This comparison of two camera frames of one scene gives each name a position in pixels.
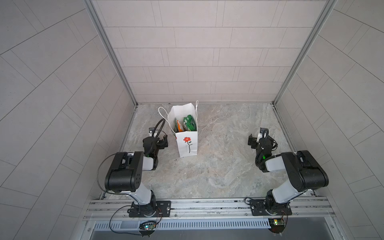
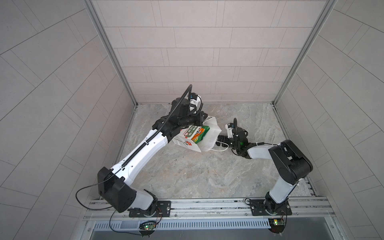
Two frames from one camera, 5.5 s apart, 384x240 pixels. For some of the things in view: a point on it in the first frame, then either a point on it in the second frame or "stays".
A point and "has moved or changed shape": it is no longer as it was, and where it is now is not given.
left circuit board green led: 147,225 stays
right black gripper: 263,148 -> 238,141
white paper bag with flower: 186,141 has moved or changed shape
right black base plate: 263,207 stays
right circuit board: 277,225 stays
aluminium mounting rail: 312,207 stays
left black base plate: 156,209 stays
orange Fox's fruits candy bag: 180,130 has moved or changed shape
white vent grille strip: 185,224 stays
